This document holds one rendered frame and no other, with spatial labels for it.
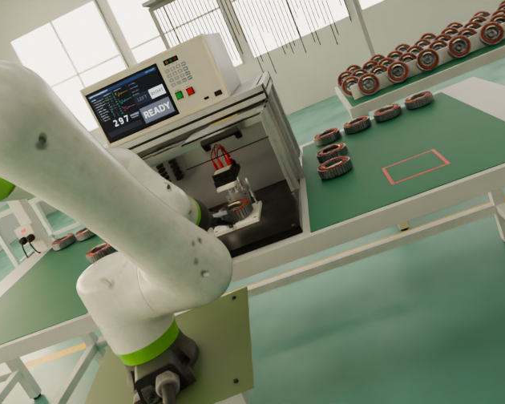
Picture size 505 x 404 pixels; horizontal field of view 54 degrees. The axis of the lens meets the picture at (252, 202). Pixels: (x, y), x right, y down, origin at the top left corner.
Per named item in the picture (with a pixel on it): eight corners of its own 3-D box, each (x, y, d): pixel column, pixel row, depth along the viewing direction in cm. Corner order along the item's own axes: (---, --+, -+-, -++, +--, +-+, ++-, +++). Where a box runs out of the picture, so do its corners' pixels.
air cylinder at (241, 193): (252, 203, 165) (246, 187, 163) (232, 210, 166) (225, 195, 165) (253, 197, 170) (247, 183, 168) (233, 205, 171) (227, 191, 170)
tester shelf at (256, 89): (268, 98, 151) (262, 83, 150) (78, 178, 164) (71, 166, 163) (272, 82, 192) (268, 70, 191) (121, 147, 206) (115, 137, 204)
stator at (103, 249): (111, 257, 182) (107, 248, 181) (85, 268, 184) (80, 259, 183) (120, 244, 193) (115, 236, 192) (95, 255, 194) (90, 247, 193)
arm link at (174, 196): (154, 248, 92) (189, 199, 92) (108, 208, 96) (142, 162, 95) (183, 252, 105) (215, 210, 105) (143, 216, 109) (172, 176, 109)
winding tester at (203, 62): (230, 96, 154) (202, 33, 149) (110, 149, 163) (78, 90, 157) (241, 82, 191) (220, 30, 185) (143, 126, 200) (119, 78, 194)
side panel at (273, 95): (305, 176, 175) (269, 90, 166) (296, 179, 176) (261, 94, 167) (303, 156, 202) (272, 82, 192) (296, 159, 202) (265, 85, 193)
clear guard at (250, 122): (268, 137, 129) (260, 115, 127) (186, 170, 134) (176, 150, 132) (272, 115, 160) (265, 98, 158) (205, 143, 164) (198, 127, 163)
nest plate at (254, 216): (260, 220, 146) (258, 217, 146) (213, 238, 149) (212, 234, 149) (262, 203, 160) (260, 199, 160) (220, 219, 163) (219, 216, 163)
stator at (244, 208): (252, 216, 148) (247, 206, 147) (218, 229, 150) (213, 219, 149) (255, 204, 158) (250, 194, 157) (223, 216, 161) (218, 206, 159)
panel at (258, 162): (300, 173, 174) (267, 92, 165) (135, 236, 187) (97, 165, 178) (300, 171, 175) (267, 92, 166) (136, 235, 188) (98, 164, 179)
